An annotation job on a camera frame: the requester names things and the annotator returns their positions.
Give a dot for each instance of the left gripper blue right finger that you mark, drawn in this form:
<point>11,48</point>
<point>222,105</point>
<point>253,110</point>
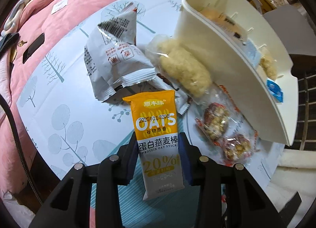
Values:
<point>201,171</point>

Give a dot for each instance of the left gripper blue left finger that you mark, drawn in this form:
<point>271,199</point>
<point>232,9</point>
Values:
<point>117,169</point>

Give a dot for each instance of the clear bag brown nut clusters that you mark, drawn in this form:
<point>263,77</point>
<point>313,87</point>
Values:
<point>225,127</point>

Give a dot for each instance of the orange oats bar packet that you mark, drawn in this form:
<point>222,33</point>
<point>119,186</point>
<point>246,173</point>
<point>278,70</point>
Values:
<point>154,117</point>

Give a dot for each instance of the blue white snack packet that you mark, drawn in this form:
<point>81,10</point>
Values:
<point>275,90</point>

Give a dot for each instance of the clear bag pale floss roll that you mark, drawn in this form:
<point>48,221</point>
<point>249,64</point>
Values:
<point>181,67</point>

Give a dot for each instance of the clear bag yellow puffs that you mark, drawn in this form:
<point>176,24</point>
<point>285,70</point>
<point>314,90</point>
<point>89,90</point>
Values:
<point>269,66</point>

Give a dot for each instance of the large white blue snack bag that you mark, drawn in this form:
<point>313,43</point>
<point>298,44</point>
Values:
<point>252,53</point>

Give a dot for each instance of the patterned white teal tablecloth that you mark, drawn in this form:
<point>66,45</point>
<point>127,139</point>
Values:
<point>75,116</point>

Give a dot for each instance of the pink bed quilt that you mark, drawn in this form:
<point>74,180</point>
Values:
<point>43,24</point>

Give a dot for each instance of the window metal security bars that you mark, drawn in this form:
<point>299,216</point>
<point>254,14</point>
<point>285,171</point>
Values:
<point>305,130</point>

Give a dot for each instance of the grey crumpled snack bag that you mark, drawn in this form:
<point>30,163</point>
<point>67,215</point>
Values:
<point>112,59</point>

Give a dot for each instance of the white plastic storage bin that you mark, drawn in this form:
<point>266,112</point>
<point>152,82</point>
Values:
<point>230,67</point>

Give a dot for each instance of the yellow barcode snack bag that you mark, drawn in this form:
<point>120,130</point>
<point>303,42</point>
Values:
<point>226,24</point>

